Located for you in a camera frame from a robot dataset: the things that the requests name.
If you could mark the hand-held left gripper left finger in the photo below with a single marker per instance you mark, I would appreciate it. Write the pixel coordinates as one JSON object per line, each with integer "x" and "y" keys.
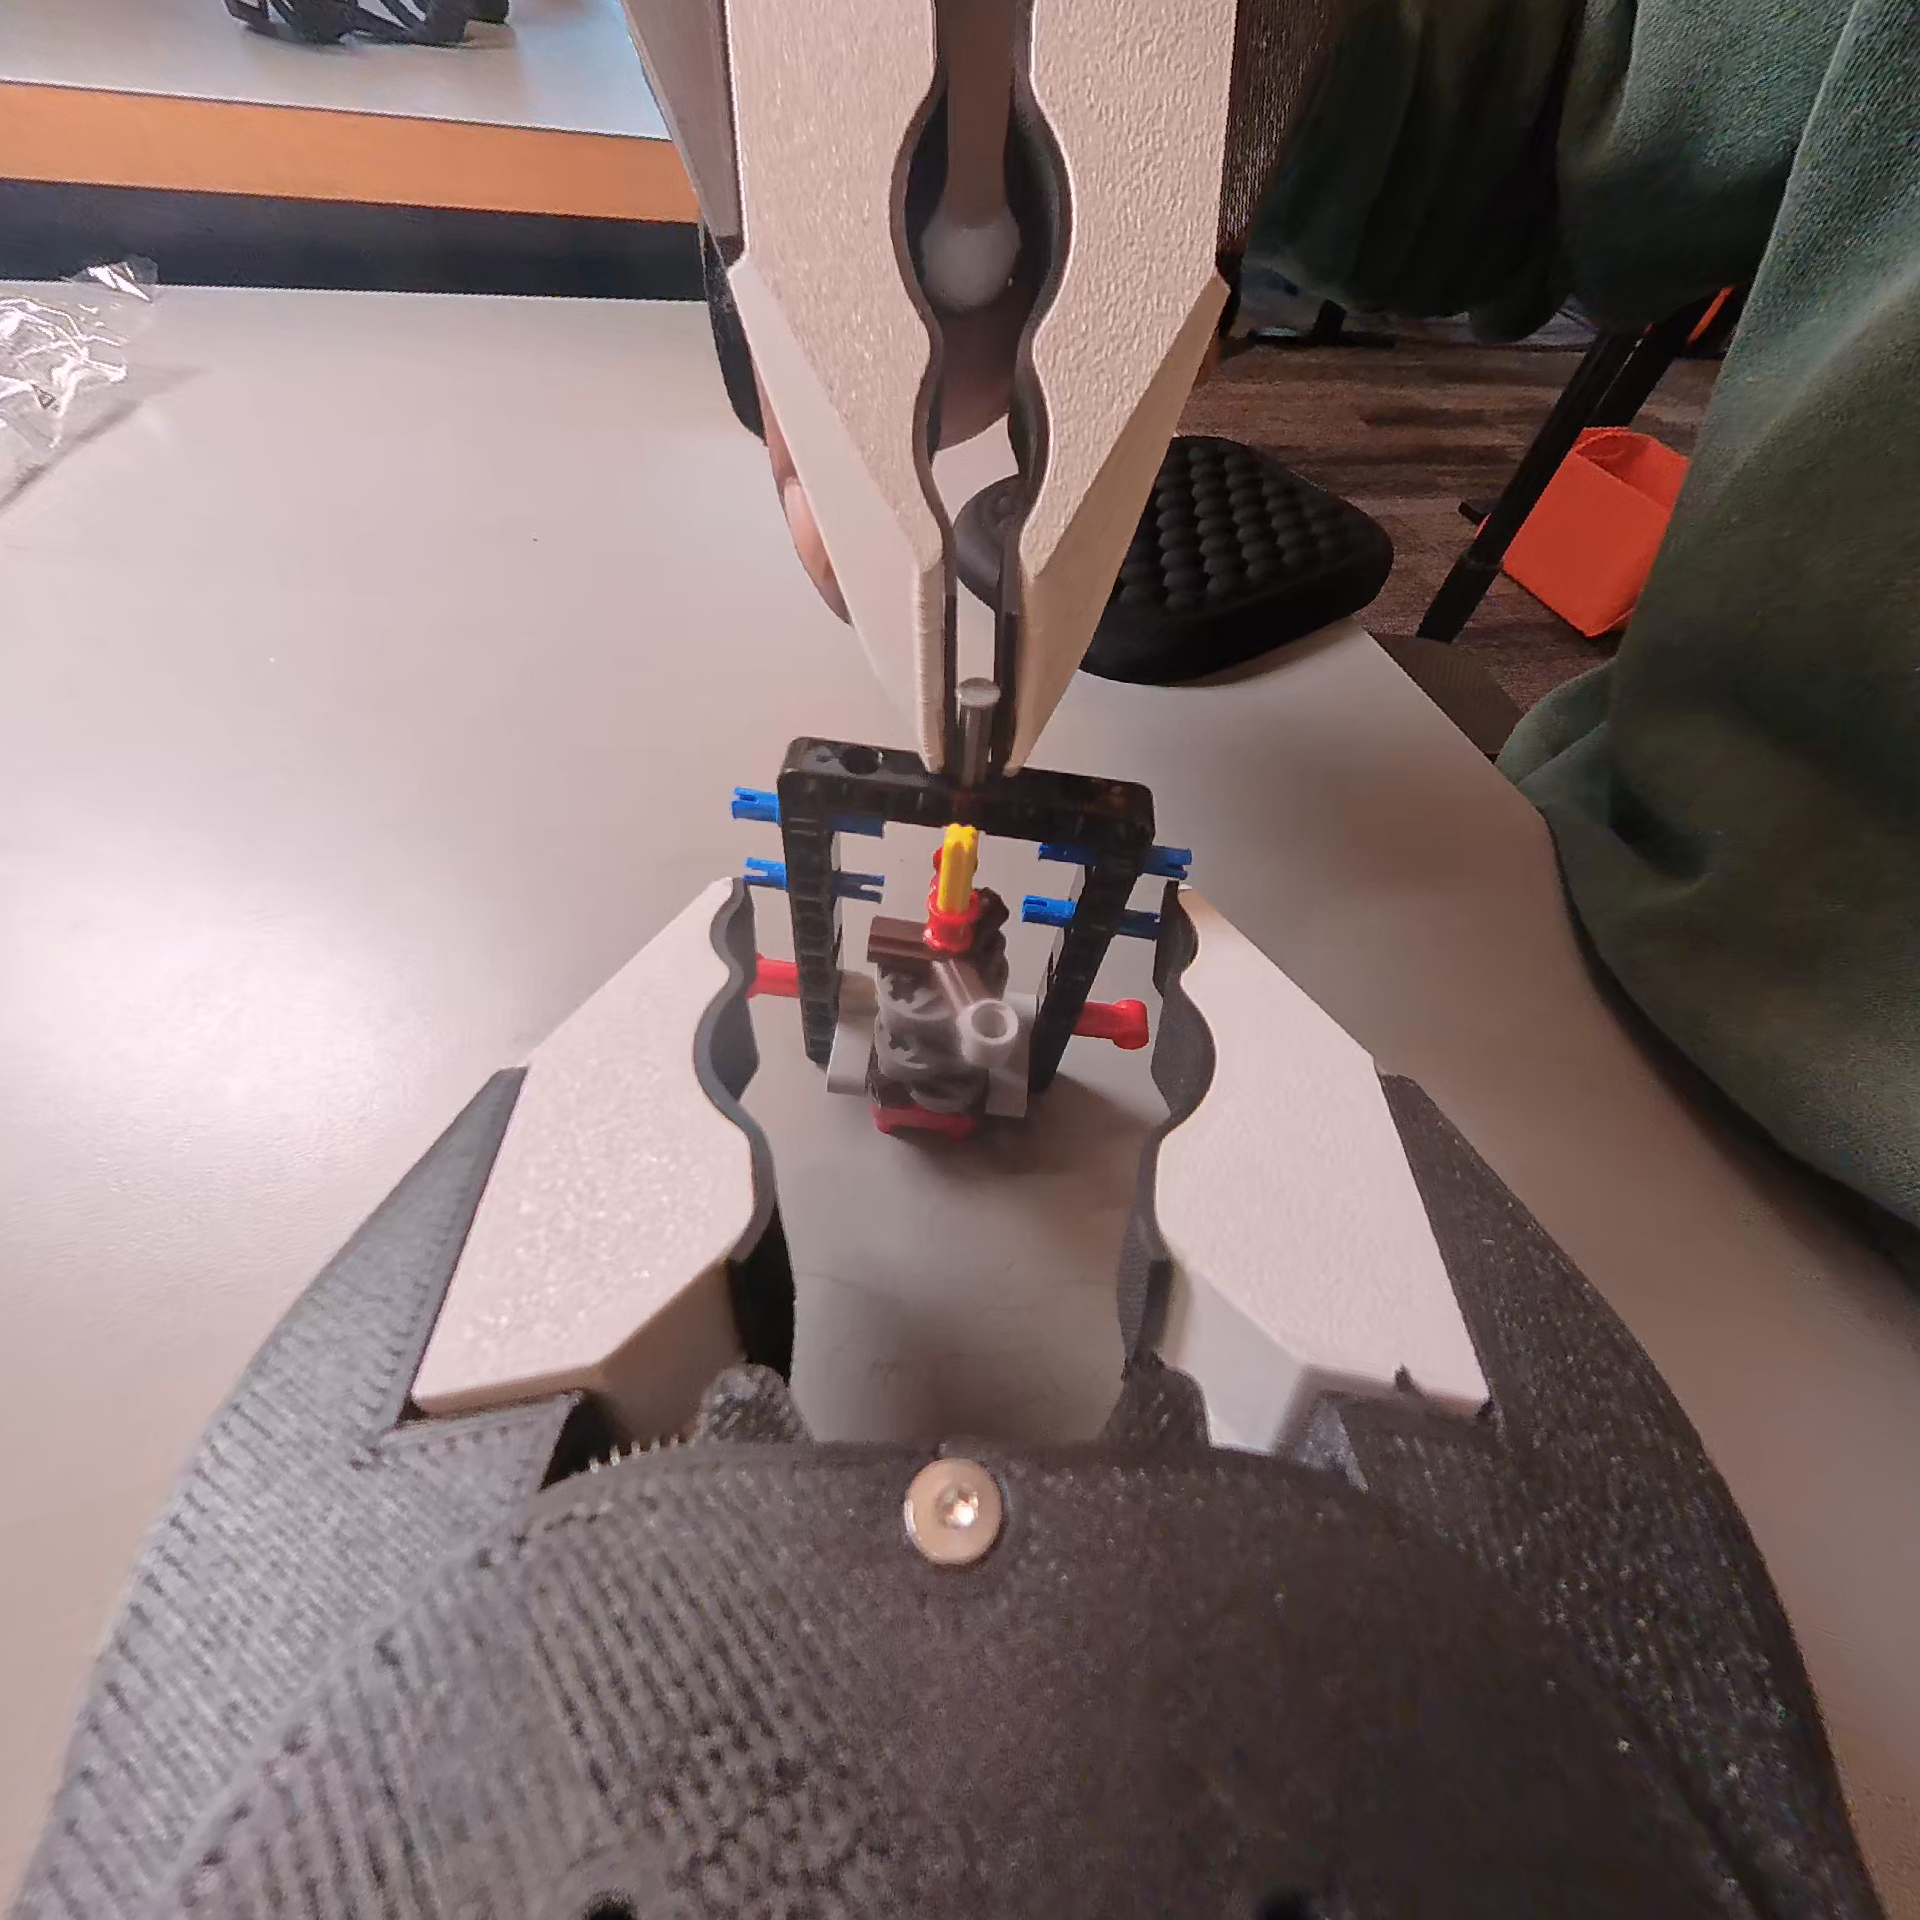
{"x": 598, "y": 1199}

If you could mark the black frame lego assembly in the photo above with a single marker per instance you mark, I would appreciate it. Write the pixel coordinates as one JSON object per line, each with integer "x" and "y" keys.
{"x": 818, "y": 929}

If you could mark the dark grey lego axle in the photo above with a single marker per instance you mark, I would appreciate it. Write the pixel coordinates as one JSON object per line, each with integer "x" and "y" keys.
{"x": 979, "y": 728}

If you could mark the orange plastic bin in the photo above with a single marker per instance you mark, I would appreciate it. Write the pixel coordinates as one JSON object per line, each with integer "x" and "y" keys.
{"x": 1589, "y": 523}

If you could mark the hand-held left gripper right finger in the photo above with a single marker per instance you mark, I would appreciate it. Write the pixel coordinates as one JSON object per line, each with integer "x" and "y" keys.
{"x": 1303, "y": 1199}

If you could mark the grey table with orange edge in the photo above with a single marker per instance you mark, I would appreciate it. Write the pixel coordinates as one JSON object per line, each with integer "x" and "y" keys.
{"x": 150, "y": 59}

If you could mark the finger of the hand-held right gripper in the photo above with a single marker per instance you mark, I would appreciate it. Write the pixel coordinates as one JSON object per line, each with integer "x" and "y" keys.
{"x": 818, "y": 225}
{"x": 1126, "y": 225}

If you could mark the person's right forearm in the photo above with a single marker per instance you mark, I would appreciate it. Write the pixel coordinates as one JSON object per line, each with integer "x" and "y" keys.
{"x": 1425, "y": 151}

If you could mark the clear plastic bag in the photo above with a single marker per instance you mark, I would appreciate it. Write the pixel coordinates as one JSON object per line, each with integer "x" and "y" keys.
{"x": 46, "y": 363}

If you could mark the black dimpled wrist rest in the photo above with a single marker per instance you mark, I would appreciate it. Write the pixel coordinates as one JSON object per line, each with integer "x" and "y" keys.
{"x": 1244, "y": 556}

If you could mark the black metal frame legs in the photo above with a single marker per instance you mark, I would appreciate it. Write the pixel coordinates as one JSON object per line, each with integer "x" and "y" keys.
{"x": 1528, "y": 500}

